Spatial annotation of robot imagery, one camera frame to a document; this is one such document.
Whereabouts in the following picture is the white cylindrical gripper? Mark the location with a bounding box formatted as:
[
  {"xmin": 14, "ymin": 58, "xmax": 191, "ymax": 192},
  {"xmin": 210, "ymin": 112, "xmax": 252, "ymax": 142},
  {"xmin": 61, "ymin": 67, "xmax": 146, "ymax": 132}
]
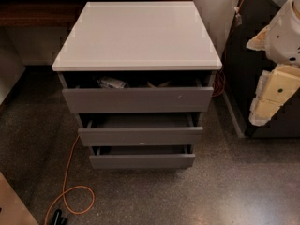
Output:
[{"xmin": 246, "ymin": 0, "xmax": 300, "ymax": 127}]

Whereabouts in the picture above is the grey top drawer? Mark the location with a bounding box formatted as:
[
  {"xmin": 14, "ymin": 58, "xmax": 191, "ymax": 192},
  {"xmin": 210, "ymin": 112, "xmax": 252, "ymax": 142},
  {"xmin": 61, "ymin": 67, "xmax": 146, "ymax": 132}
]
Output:
[{"xmin": 58, "ymin": 72, "xmax": 213, "ymax": 113}]

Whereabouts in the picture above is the grey drawer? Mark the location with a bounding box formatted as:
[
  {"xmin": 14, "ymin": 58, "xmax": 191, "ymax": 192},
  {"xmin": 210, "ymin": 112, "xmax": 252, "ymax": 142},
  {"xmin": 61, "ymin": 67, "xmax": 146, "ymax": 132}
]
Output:
[
  {"xmin": 89, "ymin": 145, "xmax": 195, "ymax": 169},
  {"xmin": 58, "ymin": 72, "xmax": 213, "ymax": 113},
  {"xmin": 78, "ymin": 112, "xmax": 203, "ymax": 146}
]

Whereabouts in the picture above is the green yellow sponge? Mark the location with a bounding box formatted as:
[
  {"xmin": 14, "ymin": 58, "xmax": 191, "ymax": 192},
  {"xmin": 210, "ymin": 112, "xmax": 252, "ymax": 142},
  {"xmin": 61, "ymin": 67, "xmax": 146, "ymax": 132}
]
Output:
[{"xmin": 147, "ymin": 81, "xmax": 170, "ymax": 88}]

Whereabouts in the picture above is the grey drawer cabinet white top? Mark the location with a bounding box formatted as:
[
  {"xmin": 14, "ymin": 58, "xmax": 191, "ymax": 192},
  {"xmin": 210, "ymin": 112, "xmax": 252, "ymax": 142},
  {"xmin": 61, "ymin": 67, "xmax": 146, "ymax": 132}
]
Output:
[{"xmin": 52, "ymin": 0, "xmax": 223, "ymax": 171}]

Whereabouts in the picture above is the grey bottom drawer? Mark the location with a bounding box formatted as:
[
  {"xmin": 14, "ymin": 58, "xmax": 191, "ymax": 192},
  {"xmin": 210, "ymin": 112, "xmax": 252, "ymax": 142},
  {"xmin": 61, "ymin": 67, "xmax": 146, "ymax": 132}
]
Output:
[{"xmin": 89, "ymin": 145, "xmax": 195, "ymax": 169}]

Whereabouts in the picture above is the grey middle drawer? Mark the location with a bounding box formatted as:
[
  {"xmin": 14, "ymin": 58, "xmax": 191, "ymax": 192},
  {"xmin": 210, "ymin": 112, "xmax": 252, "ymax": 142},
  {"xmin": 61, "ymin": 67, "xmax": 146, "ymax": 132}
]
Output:
[{"xmin": 78, "ymin": 112, "xmax": 203, "ymax": 146}]

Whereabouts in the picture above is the clear plastic water bottle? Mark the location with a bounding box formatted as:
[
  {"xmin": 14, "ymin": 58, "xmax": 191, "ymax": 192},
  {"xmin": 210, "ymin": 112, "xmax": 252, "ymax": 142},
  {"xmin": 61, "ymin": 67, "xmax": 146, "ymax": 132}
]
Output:
[{"xmin": 97, "ymin": 76, "xmax": 127, "ymax": 89}]

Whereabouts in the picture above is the dark wooden shelf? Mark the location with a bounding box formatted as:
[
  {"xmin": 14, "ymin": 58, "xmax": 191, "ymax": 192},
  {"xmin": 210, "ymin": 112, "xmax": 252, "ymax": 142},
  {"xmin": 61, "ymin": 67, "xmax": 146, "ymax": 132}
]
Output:
[{"xmin": 0, "ymin": 0, "xmax": 192, "ymax": 27}]

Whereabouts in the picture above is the black plug on floor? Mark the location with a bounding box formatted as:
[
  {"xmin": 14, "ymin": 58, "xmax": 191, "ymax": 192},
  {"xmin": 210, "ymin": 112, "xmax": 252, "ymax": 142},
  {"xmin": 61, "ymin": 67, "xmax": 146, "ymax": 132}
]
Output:
[{"xmin": 51, "ymin": 209, "xmax": 68, "ymax": 225}]

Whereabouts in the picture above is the cardboard box corner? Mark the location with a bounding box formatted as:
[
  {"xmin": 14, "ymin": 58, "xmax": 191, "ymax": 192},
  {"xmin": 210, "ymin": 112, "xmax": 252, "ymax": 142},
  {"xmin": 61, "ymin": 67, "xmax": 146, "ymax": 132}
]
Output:
[{"xmin": 0, "ymin": 173, "xmax": 38, "ymax": 225}]

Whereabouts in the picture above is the orange cable behind cabinet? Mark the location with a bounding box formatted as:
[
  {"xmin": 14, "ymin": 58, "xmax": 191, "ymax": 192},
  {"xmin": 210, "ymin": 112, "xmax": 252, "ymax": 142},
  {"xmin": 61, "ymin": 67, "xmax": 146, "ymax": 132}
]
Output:
[{"xmin": 211, "ymin": 0, "xmax": 300, "ymax": 98}]

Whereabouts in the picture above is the orange cable on floor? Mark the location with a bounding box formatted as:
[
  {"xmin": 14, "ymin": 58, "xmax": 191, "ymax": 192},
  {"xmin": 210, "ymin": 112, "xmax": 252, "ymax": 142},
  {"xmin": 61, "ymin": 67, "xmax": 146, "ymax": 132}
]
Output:
[{"xmin": 43, "ymin": 134, "xmax": 96, "ymax": 225}]

